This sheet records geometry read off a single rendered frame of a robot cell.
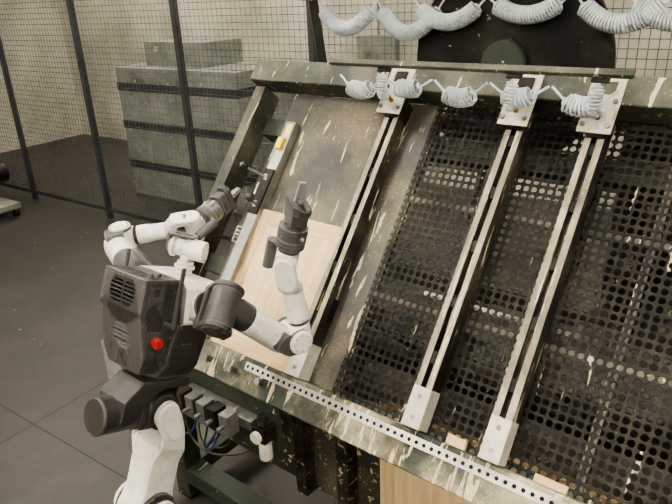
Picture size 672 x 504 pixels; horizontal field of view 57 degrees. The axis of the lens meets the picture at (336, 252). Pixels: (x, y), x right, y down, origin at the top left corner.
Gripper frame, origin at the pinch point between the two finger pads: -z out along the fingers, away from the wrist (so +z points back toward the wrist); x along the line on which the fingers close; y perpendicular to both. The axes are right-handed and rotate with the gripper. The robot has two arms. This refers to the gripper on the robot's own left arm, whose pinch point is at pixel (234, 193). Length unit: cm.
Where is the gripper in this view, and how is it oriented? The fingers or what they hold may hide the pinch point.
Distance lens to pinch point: 251.9
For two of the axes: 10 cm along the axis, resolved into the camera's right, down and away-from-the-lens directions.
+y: 7.9, 2.1, -5.8
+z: -5.7, 6.0, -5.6
